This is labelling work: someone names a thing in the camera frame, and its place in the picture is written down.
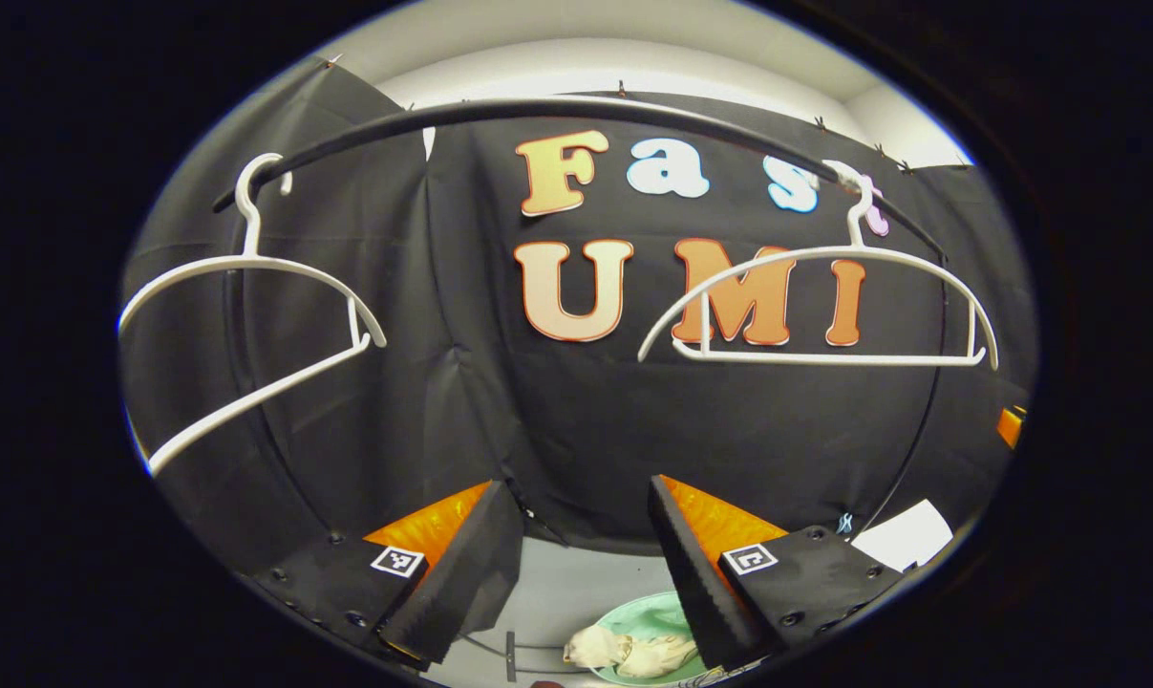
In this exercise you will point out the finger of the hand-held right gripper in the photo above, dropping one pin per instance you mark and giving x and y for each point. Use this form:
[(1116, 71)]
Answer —
[(1011, 427)]

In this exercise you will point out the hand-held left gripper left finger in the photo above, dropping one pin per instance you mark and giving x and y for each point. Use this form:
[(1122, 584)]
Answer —
[(461, 583)]

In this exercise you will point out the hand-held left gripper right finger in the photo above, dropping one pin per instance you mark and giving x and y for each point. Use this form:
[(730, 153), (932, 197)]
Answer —
[(695, 583)]

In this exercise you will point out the green laundry hamper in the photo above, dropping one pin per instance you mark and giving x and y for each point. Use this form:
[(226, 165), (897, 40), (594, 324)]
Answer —
[(648, 612)]

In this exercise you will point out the cream shirt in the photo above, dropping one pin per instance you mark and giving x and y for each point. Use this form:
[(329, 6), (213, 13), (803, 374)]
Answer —
[(633, 655)]

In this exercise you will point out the white plastic hanger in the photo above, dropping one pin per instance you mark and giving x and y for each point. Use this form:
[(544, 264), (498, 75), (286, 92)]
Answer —
[(824, 359), (252, 229)]

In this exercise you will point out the black clothes rack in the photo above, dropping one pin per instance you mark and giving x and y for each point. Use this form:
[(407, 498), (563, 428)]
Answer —
[(538, 107)]

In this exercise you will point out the white paper sheet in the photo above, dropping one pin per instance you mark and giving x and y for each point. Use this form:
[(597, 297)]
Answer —
[(906, 537)]

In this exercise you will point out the small blue clip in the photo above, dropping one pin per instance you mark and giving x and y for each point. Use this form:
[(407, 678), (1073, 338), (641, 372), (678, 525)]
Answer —
[(844, 524)]

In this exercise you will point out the black backdrop cloth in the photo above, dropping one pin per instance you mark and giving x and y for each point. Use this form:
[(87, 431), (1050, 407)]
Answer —
[(586, 430)]

